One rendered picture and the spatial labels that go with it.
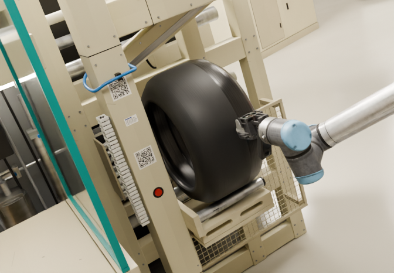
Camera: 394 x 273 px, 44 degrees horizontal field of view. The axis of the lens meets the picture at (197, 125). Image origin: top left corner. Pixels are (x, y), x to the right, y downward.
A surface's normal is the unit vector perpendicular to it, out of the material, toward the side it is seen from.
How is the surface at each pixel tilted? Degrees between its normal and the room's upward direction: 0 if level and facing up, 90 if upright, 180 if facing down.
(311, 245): 0
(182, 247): 90
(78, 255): 0
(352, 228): 0
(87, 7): 90
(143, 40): 90
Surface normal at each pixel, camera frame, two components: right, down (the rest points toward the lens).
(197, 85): 0.01, -0.64
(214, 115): 0.27, -0.25
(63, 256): -0.29, -0.89
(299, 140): 0.39, 0.02
